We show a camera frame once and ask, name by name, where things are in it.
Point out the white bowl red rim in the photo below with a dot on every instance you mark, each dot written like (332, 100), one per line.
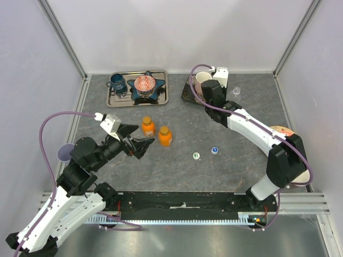
(302, 178)

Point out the slotted cable duct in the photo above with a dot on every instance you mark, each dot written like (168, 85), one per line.
(242, 220)

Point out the white green bottle cap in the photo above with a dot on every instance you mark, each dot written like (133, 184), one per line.
(196, 156)

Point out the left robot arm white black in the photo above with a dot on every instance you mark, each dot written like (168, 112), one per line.
(52, 225)

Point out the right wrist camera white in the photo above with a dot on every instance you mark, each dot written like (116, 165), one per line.
(220, 74)

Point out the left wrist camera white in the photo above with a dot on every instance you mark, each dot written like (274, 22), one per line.
(109, 123)

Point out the black floral square plate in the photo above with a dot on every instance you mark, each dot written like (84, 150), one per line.
(187, 94)

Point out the red white patterned bowl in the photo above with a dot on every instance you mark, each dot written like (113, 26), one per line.
(287, 133)

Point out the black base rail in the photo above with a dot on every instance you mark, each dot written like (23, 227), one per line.
(134, 205)

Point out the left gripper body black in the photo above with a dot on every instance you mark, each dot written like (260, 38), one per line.
(127, 146)

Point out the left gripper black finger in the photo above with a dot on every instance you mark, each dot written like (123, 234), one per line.
(125, 130)
(140, 146)

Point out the pink mug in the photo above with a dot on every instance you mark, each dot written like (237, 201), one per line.
(199, 79)

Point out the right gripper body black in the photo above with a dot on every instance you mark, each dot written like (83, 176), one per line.
(224, 92)

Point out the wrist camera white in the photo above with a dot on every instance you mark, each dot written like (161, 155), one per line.
(220, 74)
(109, 123)

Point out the blue white bottle cap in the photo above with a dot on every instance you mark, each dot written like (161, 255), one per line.
(214, 150)

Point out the beige plate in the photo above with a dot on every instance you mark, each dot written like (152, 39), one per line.
(278, 129)

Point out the orange juice bottle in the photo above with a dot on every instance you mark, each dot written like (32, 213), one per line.
(165, 136)
(148, 126)

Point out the purple cup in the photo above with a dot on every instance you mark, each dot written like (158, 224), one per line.
(63, 153)

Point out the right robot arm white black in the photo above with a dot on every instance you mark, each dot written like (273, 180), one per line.
(286, 159)

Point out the metal tray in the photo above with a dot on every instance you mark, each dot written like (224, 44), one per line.
(115, 101)

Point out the clear plastic bottle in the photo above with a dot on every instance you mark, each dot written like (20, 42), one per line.
(234, 95)

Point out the blue mug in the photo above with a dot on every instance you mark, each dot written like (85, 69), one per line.
(117, 82)

